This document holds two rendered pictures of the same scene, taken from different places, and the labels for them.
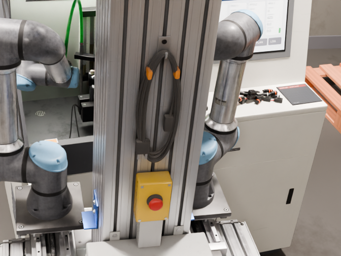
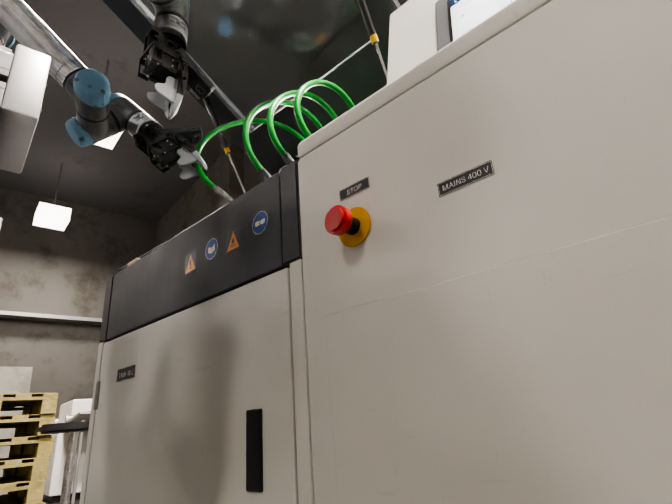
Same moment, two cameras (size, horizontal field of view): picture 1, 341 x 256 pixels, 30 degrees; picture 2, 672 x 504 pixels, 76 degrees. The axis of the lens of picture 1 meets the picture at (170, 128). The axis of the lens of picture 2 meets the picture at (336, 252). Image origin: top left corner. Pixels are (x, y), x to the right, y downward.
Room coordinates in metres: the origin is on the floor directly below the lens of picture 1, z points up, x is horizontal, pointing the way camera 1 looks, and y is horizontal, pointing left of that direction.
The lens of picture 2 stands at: (2.03, -0.59, 0.58)
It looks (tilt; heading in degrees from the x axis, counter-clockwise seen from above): 21 degrees up; 64
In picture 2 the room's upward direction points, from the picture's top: 5 degrees counter-clockwise
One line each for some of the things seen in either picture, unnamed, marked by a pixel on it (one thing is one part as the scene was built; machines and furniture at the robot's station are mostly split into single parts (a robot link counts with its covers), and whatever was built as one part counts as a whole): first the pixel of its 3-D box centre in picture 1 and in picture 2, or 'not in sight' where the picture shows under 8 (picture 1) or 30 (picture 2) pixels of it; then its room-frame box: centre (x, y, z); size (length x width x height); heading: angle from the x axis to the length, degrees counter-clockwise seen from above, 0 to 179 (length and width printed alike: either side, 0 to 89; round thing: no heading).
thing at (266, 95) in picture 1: (257, 94); not in sight; (2.49, -0.38, 1.01); 0.23 x 0.11 x 0.06; 113
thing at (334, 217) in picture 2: not in sight; (344, 223); (2.26, -0.17, 0.80); 0.05 x 0.04 x 0.05; 113
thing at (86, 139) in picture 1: (104, 152); (186, 273); (2.13, 0.27, 0.87); 0.62 x 0.04 x 0.16; 113
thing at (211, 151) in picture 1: (199, 155); not in sight; (1.72, -0.11, 1.20); 0.13 x 0.12 x 0.14; 151
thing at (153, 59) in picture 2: not in sight; (165, 59); (2.05, 0.23, 1.37); 0.09 x 0.08 x 0.12; 23
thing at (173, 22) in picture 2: not in sight; (171, 33); (2.06, 0.23, 1.45); 0.08 x 0.08 x 0.05
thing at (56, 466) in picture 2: not in sight; (77, 447); (1.60, 5.77, 0.52); 2.20 x 0.56 x 1.04; 105
